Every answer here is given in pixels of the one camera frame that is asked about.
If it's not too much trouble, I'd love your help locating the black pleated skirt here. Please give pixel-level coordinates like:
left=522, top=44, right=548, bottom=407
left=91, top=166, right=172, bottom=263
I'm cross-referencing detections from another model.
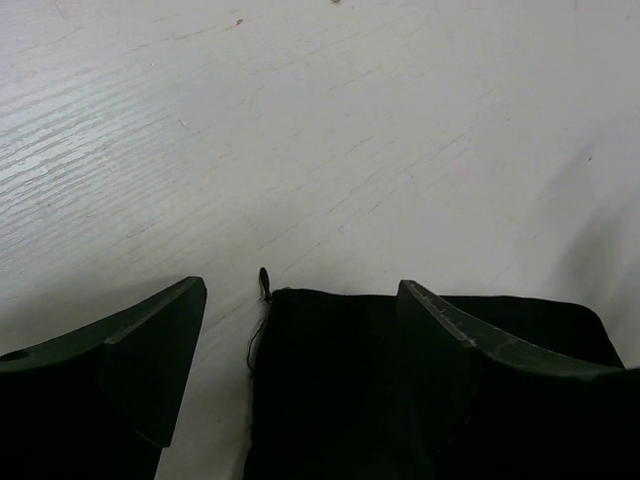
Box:
left=243, top=288, right=624, bottom=479

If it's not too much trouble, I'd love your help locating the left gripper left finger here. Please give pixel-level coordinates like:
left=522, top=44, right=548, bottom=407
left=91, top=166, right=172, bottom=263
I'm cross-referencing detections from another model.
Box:
left=1, top=277, right=207, bottom=479

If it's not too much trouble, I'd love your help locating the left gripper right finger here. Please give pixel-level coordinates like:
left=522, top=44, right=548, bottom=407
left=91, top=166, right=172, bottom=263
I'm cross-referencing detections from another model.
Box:
left=397, top=280, right=639, bottom=479

